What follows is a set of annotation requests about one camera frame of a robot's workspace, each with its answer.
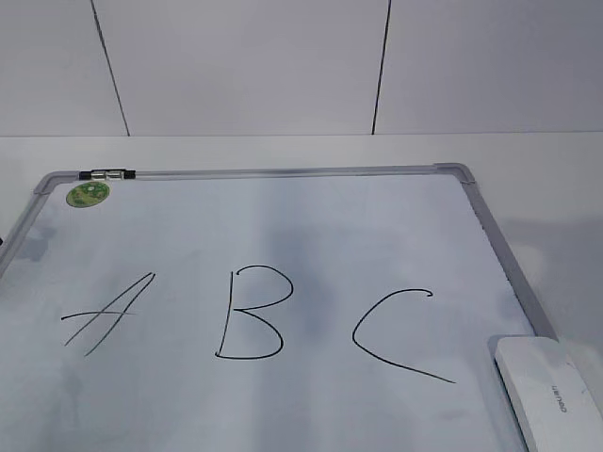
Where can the white board eraser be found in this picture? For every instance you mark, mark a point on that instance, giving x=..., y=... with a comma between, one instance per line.
x=551, y=402

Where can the white board with grey frame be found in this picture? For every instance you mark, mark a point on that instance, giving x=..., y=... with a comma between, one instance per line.
x=321, y=310

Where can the round green magnet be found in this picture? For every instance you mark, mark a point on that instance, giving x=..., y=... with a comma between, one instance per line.
x=87, y=194

